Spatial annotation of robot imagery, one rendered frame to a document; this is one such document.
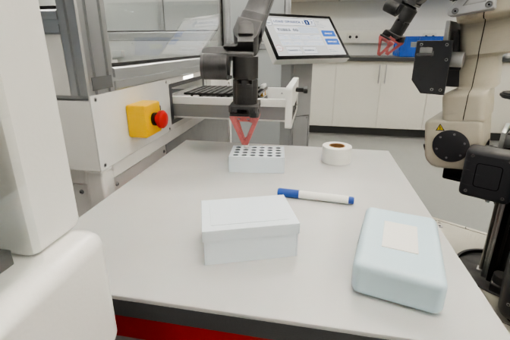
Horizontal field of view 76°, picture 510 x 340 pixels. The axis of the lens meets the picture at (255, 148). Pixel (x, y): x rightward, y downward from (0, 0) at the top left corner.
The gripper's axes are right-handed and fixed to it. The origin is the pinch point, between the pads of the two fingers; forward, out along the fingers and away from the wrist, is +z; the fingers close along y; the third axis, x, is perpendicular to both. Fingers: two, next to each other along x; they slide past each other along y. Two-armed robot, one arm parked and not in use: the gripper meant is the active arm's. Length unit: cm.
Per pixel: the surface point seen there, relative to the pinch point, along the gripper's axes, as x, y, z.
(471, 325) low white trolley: 28, 47, 5
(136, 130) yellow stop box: -22.6, 8.3, -4.1
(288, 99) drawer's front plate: 10.3, -10.3, -8.5
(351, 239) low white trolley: 19.0, 31.8, 5.3
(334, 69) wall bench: 70, -311, 3
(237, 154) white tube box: -1.3, 5.1, 1.8
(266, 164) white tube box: 5.3, 7.0, 3.2
